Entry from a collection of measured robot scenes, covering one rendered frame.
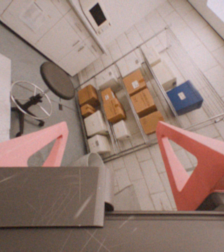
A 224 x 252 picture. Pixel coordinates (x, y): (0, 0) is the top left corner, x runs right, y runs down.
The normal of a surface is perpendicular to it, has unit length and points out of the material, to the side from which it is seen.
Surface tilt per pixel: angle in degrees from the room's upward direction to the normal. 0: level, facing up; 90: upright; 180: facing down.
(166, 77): 92
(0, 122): 0
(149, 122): 89
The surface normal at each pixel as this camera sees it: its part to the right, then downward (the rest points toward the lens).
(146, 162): -0.44, -0.21
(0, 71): 0.85, -0.40
